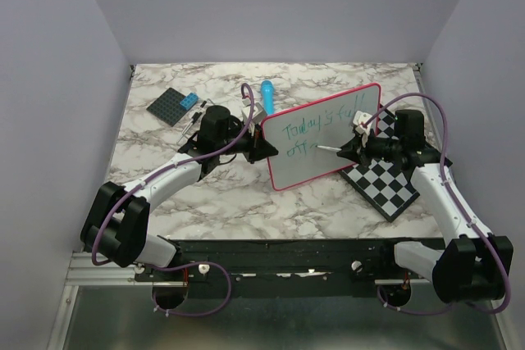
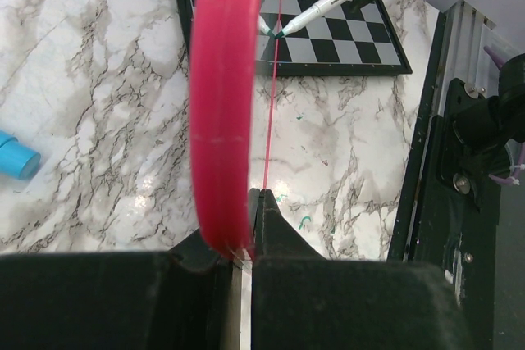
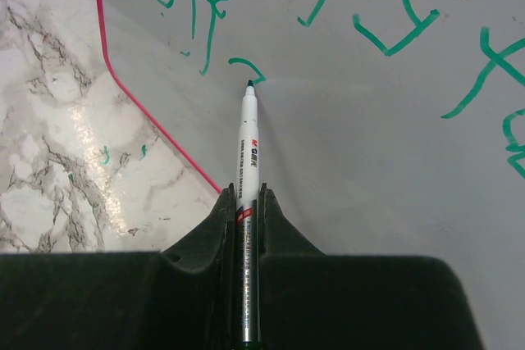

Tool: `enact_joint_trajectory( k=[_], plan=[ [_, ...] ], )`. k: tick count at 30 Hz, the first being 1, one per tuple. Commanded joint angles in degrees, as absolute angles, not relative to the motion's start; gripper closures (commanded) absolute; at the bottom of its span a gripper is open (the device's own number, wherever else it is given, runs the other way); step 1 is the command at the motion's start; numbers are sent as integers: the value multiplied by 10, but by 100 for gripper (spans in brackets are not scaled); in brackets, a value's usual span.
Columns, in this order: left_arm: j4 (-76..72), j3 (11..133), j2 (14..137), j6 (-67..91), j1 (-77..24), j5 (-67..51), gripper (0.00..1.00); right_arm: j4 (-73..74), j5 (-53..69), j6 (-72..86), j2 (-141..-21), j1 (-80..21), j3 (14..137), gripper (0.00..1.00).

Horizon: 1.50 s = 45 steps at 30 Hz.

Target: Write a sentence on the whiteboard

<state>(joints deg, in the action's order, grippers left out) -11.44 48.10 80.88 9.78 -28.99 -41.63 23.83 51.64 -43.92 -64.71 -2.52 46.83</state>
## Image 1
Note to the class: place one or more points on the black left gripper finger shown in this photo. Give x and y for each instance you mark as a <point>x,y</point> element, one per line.
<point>263,145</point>
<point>263,154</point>

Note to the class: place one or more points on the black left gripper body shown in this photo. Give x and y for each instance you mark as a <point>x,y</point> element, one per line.
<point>253,141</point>

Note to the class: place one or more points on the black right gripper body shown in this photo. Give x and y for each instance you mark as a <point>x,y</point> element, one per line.
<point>368,152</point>

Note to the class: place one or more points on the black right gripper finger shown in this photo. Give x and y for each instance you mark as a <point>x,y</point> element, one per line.
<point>353,155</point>
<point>354,143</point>

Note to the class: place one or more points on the white green marker pen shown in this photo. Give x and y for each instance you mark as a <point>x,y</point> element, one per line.
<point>327,148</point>

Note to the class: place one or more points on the pink framed whiteboard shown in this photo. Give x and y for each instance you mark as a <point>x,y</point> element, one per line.
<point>300,133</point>

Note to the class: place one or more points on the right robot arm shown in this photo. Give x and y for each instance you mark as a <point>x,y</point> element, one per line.
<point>474,264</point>

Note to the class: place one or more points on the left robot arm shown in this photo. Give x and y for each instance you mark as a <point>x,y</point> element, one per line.
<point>117,223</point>

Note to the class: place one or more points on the black white chessboard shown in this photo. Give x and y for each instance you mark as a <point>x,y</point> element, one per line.
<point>385,186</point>

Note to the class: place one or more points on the blue toy microphone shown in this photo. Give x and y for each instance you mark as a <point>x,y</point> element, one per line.
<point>267,92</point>

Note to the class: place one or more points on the blue building brick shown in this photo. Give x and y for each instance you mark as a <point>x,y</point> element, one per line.
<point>189,101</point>

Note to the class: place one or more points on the dark grey building plate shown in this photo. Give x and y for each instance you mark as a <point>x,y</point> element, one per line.
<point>167,107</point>

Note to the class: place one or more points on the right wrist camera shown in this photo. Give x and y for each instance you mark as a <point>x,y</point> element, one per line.
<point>362,124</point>

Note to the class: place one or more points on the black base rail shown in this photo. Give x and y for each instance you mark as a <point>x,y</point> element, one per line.
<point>301,268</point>

